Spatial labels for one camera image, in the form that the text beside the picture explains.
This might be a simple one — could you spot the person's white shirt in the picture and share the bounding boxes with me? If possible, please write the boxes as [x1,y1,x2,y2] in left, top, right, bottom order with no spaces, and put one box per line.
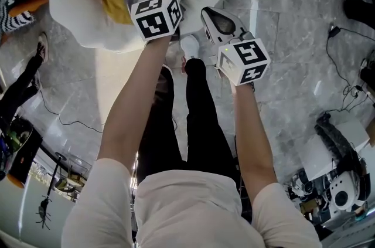
[60,158,323,248]

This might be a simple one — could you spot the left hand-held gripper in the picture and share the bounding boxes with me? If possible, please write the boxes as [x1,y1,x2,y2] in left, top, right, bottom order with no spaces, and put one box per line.
[131,0,183,42]

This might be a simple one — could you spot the black case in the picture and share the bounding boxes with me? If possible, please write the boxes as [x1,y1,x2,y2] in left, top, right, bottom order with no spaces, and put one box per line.
[7,120,44,186]

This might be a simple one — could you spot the glass side table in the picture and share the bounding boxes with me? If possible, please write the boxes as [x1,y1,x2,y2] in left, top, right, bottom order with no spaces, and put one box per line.
[54,157,90,202]

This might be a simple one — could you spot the white box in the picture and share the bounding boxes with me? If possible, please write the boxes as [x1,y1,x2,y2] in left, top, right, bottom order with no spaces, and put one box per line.
[298,117,371,180]

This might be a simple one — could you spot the person's left forearm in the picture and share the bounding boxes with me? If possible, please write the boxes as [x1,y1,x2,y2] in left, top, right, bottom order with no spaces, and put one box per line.
[96,35,172,174]

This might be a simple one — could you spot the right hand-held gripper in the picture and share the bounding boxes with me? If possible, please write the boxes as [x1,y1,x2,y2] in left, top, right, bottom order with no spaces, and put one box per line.
[200,6,271,87]

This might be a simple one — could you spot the black floor cable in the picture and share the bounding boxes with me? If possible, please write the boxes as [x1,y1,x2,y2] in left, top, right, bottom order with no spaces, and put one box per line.
[37,88,104,134]

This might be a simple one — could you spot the person's black trousers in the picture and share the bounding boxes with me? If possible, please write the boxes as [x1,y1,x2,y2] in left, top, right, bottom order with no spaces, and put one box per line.
[137,58,244,223]

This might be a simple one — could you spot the black cloth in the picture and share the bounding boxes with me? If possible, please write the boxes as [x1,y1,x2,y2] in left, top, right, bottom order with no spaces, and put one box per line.
[314,113,369,183]

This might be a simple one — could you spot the person's right white shoe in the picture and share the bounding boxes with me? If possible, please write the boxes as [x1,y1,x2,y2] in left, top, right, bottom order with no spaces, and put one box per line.
[180,35,200,60]

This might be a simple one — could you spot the person's right forearm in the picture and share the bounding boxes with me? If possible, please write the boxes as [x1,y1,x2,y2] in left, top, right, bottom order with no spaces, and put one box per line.
[231,83,278,201]

